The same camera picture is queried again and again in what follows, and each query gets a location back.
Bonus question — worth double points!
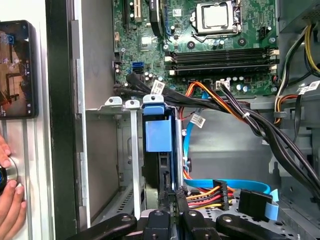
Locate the round black tool blue ring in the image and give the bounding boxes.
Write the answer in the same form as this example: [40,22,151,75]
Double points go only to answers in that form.
[0,157,20,195]

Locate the black RAM slot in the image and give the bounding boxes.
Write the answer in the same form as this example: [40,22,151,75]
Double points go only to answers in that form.
[165,48,280,57]
[165,53,280,63]
[168,62,280,70]
[168,67,280,77]

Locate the grey power supply unit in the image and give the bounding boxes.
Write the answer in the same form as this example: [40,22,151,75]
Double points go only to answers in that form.
[278,0,320,33]

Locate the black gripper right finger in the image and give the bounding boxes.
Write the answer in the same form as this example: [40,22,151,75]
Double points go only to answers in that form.
[175,186,283,240]

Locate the small square chipset chip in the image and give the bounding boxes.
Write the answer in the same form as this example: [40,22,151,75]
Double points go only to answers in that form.
[138,36,153,53]

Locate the tan expansion slot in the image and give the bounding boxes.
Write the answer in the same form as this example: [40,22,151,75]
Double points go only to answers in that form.
[134,0,141,23]

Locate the black smartphone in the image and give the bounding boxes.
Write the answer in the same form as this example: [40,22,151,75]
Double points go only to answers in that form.
[0,19,39,120]

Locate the green motherboard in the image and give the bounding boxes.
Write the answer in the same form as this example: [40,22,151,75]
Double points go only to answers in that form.
[112,0,280,97]

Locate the multicolour power wire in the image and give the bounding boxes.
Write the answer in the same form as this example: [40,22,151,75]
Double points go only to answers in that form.
[182,159,237,211]

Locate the yellow black supply wires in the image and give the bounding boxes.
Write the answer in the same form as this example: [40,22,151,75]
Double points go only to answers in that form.
[273,23,320,126]

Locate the person's hand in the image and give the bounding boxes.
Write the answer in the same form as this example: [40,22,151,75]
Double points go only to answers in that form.
[0,134,27,240]

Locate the black PC case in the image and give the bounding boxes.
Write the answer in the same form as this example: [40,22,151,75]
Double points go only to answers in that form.
[46,0,320,240]

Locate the CPU socket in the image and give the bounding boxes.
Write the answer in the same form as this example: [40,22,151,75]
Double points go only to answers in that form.
[189,0,243,43]

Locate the blue data wire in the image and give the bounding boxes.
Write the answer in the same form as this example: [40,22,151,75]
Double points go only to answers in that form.
[182,89,280,222]

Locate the silver CPU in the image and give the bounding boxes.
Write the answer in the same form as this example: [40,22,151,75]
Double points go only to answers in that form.
[201,3,230,28]

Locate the black graphics card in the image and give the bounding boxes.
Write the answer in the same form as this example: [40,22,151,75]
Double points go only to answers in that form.
[148,0,166,36]

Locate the hard disk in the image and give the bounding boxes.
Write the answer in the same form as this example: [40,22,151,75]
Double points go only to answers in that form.
[141,94,181,218]

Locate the blue data port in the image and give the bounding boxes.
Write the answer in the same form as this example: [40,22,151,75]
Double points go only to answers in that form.
[131,61,145,75]

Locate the black wire bundle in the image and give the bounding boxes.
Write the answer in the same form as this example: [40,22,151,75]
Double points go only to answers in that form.
[113,73,320,201]

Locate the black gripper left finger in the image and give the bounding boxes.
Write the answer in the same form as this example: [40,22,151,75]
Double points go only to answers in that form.
[66,190,171,240]

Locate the metal disk bay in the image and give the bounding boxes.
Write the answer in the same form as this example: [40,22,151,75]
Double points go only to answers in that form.
[86,94,183,226]

